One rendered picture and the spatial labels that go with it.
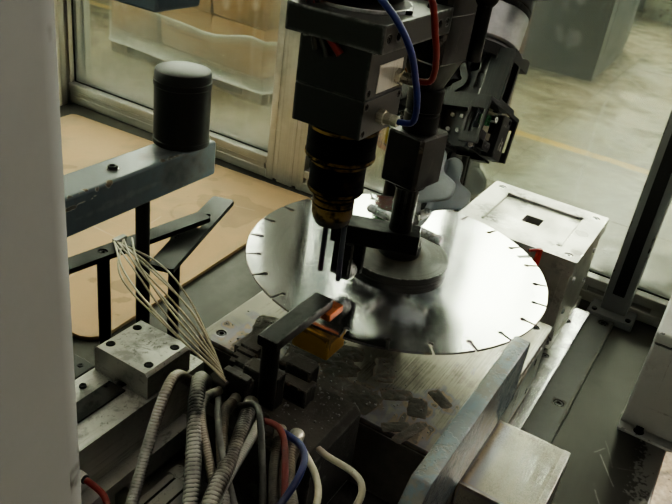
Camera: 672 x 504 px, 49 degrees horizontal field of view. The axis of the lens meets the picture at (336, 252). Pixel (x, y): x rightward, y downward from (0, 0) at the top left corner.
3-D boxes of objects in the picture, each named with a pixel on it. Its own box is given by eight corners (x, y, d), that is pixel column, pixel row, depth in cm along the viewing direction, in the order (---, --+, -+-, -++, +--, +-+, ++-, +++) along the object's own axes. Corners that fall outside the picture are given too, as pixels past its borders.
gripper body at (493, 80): (472, 148, 76) (509, 37, 76) (405, 137, 82) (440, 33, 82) (504, 171, 82) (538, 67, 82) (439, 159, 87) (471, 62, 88)
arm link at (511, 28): (451, -4, 82) (483, 29, 88) (438, 35, 82) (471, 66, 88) (511, -3, 77) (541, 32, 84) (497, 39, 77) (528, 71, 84)
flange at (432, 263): (343, 278, 77) (346, 257, 76) (350, 229, 87) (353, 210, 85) (449, 294, 77) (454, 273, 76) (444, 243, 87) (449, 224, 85)
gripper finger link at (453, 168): (448, 238, 80) (475, 157, 80) (404, 226, 84) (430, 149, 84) (461, 245, 82) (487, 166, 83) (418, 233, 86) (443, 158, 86)
